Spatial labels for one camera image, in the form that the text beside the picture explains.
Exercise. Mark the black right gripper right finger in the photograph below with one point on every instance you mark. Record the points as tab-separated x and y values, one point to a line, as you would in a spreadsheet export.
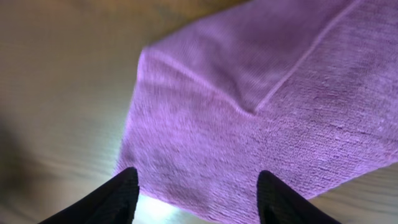
277	203

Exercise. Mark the purple microfiber cloth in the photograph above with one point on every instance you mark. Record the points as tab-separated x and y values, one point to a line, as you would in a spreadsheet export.
304	89

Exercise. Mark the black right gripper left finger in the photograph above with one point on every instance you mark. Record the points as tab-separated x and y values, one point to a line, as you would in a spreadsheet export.
114	202

